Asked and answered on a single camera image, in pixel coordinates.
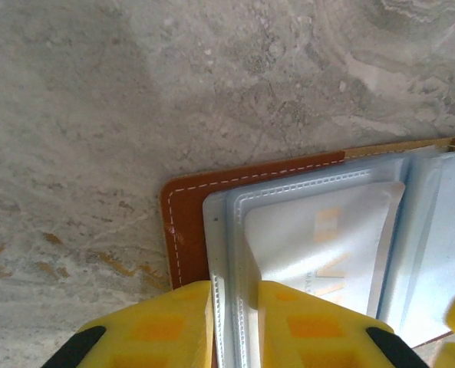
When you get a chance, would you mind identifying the silver card with gold print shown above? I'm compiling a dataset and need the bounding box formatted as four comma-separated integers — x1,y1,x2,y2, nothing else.
244,182,407,319

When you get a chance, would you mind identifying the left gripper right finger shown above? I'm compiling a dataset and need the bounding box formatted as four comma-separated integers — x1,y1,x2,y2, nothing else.
247,279,430,368

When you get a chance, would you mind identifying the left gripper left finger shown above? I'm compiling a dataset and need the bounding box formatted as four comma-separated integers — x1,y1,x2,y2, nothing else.
41,279,215,368

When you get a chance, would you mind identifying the brown leather card holder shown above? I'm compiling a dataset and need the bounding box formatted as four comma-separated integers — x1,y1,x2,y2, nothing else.
159,133,455,368

